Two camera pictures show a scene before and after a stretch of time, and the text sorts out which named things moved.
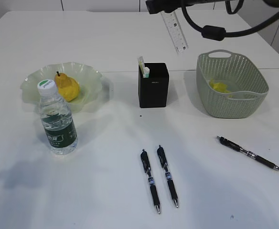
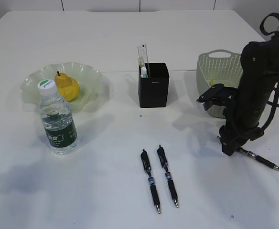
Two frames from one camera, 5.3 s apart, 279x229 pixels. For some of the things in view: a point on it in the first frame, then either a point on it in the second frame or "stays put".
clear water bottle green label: x=58 y=123 stays put
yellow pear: x=68 y=88 stays put
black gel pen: x=161 y=155 stays put
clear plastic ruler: x=171 y=21 → x=143 y=56
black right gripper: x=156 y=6 → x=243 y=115
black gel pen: x=254 y=155 stays put
